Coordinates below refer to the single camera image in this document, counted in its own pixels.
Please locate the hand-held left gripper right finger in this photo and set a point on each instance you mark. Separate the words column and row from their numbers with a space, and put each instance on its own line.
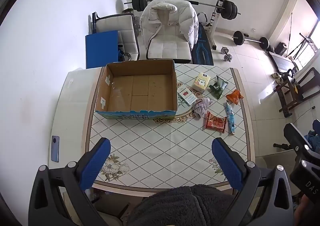
column 228, row 163

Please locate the white puffer jacket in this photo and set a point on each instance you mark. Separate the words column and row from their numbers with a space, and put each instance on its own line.
column 170, row 16

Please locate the black blue bench pad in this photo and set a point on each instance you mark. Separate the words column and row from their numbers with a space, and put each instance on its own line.
column 202, row 51

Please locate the person's dark fleece garment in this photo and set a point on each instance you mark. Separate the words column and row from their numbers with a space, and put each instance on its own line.
column 180, row 206

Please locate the short barbell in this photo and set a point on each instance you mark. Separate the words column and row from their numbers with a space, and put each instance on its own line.
column 238, row 38

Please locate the white cigarette pack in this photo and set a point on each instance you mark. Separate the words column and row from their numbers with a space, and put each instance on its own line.
column 187, row 96

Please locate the mauve cloth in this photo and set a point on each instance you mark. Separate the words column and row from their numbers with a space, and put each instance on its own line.
column 201, row 106

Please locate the black speaker box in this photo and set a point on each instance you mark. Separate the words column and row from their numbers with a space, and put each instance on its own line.
column 281, row 48

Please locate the yellow tissue pack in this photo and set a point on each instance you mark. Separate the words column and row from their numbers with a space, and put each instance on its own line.
column 200, row 82

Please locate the red snack packet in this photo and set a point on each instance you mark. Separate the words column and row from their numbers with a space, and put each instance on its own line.
column 215, row 122

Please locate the dark wooden chair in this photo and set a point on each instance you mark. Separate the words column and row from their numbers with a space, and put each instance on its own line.
column 287, row 91

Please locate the orange snack packet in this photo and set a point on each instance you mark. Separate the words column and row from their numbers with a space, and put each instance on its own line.
column 234, row 96

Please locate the light blue snack packet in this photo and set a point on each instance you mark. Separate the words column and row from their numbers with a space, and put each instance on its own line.
column 230, row 116

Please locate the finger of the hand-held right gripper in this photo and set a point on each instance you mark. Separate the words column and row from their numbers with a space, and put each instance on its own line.
column 296, row 136

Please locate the cardboard box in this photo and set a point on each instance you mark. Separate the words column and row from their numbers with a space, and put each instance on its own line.
column 140, row 91

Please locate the white padded chair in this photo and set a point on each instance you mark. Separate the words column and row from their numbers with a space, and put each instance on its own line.
column 170, row 50
column 125, row 28

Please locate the green snack packet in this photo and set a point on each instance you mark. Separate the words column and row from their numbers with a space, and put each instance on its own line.
column 218, row 87

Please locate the chrome dumbbell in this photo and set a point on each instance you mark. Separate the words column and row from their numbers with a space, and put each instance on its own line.
column 226, row 54

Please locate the blue board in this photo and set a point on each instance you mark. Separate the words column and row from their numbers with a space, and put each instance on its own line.
column 101, row 48

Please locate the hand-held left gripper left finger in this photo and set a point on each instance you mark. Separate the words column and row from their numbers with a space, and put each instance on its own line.
column 96, row 163

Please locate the blue smartphone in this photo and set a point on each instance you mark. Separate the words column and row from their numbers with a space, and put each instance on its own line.
column 55, row 148

